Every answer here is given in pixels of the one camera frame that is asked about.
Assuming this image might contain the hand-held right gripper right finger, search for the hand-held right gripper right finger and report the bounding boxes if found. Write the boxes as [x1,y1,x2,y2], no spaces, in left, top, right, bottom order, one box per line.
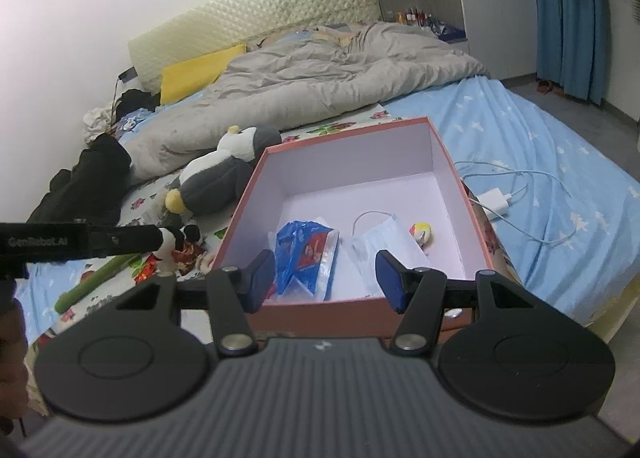
[375,249,553,358]

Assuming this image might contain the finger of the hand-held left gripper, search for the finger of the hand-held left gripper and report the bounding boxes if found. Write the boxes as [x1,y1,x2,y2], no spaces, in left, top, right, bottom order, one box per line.
[87,224,163,259]

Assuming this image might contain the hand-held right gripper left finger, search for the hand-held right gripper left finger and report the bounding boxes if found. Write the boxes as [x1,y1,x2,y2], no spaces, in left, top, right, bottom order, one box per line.
[100,249,277,358]

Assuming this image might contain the red foil packet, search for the red foil packet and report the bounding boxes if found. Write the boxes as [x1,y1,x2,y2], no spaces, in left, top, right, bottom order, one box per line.
[134,259,157,285]

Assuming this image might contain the blue face mask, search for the blue face mask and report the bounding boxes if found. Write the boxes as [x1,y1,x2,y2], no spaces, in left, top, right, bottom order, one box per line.
[350,210,431,299]

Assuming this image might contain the small panda plush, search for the small panda plush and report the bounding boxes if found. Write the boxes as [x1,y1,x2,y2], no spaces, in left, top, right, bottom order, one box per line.
[152,224,205,261]

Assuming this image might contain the blue plastic snack bag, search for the blue plastic snack bag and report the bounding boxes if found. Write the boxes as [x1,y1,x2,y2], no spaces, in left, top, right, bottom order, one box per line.
[274,219,342,301]

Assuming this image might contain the green massage hammer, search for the green massage hammer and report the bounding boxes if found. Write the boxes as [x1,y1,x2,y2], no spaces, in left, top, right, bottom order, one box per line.
[55,253,146,313]

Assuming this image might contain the red patterned pouch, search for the red patterned pouch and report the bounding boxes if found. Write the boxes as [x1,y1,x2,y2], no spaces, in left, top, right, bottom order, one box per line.
[172,243,206,271]

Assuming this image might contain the pink cardboard box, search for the pink cardboard box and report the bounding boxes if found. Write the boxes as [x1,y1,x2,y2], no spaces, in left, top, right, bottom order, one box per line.
[210,116,501,339]

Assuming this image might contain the person's left hand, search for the person's left hand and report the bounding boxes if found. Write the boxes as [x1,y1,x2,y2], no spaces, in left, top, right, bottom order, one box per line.
[0,300,28,419]

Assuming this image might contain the black jacket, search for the black jacket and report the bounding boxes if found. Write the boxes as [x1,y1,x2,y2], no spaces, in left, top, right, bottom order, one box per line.
[25,135,133,226]

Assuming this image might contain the grey penguin plush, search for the grey penguin plush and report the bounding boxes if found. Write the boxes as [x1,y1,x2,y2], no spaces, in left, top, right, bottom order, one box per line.
[165,124,283,216]

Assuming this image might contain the blue cartoon cloth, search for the blue cartoon cloth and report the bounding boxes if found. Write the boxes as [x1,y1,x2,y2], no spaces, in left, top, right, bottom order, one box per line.
[115,108,156,134]

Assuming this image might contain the white clothes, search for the white clothes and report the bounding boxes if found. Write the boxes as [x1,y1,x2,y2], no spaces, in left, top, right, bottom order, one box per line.
[82,105,118,144]

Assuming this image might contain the white charger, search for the white charger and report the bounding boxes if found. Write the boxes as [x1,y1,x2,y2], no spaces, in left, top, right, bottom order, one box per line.
[477,188,513,216]

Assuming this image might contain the dark clothes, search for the dark clothes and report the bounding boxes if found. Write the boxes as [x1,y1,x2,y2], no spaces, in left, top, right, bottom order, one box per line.
[115,89,162,114]

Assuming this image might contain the yellow pillow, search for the yellow pillow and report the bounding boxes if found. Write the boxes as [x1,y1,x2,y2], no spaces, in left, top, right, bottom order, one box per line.
[160,43,248,105]

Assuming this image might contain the grey duvet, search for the grey duvet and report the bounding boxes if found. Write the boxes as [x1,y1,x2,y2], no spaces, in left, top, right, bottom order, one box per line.
[117,22,491,184]

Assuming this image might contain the patterned pillow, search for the patterned pillow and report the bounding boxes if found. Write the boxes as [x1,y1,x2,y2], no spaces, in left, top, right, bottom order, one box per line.
[250,23,371,46]

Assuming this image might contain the row of small bottles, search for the row of small bottles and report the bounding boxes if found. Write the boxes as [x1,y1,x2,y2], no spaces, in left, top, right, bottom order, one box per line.
[387,5,433,29]

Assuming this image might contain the cream quilted headboard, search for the cream quilted headboard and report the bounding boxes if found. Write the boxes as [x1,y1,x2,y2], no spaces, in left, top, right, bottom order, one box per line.
[127,0,381,94]

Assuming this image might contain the grey cabinet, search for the grey cabinet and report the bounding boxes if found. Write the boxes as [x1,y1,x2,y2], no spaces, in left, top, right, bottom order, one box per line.
[365,0,538,81]

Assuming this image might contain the blue curtain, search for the blue curtain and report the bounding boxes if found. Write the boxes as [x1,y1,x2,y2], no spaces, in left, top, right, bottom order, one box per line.
[527,0,616,106]

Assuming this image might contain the white charger cable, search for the white charger cable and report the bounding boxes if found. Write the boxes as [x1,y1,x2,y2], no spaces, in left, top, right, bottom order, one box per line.
[455,160,576,244]

